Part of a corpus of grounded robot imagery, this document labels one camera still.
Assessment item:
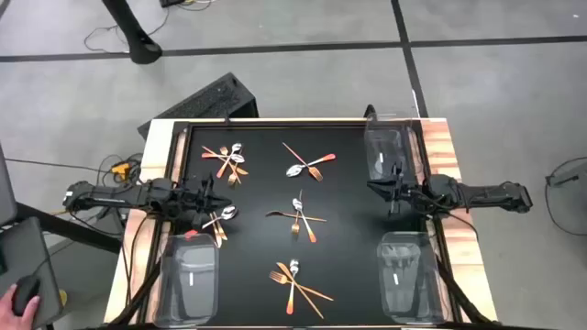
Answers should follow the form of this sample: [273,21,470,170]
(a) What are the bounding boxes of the silver spoon orange handle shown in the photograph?
[284,152,338,179]
[285,258,301,316]
[185,204,239,240]
[215,142,243,180]
[292,197,318,244]
[200,152,247,165]

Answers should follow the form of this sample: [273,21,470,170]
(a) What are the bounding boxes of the grey side desk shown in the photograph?
[0,215,64,329]

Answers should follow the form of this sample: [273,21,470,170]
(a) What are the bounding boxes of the silver spoon gold handle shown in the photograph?
[209,212,224,249]

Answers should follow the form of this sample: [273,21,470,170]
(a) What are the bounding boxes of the person's hand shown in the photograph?
[0,282,41,330]

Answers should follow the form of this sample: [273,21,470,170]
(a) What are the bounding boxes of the black floor cable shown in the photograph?
[4,158,100,171]
[83,0,172,55]

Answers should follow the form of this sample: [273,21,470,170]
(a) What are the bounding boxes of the black stand beam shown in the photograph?
[16,201,123,254]

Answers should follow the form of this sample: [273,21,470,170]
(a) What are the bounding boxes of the black computer mouse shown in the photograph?
[12,273,43,317]

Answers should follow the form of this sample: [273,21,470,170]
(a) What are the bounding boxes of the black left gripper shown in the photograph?
[176,171,233,230]

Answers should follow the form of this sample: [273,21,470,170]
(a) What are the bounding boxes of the clear plastic bin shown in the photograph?
[153,232,220,328]
[363,113,416,182]
[375,230,446,325]

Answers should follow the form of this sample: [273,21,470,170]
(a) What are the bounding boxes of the grey desk panel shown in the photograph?
[0,141,19,226]

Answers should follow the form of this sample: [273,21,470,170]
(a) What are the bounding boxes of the black frame post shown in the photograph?
[107,258,162,327]
[435,256,490,327]

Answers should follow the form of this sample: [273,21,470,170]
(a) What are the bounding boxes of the black mesh computer case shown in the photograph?
[137,71,260,140]

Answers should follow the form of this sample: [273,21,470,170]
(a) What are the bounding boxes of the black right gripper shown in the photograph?
[366,162,430,217]

